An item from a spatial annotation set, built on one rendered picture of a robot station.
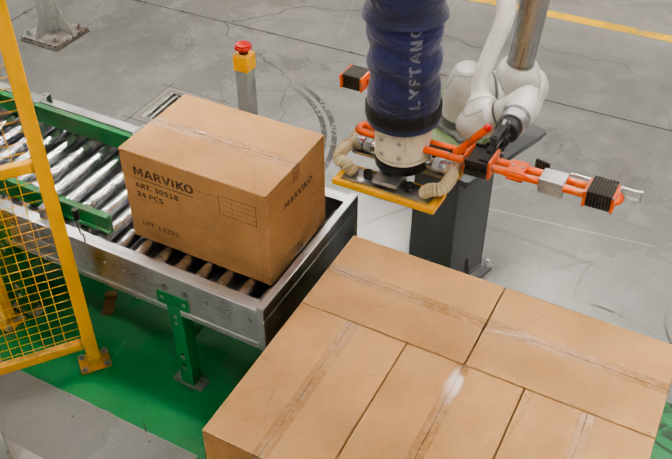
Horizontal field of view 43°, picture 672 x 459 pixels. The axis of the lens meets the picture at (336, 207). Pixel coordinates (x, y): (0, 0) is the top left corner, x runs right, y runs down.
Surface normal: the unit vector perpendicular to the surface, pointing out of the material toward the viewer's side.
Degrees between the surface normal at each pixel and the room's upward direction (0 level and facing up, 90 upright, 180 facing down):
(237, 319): 90
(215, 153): 0
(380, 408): 0
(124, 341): 0
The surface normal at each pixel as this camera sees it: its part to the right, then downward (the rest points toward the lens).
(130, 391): 0.00, -0.77
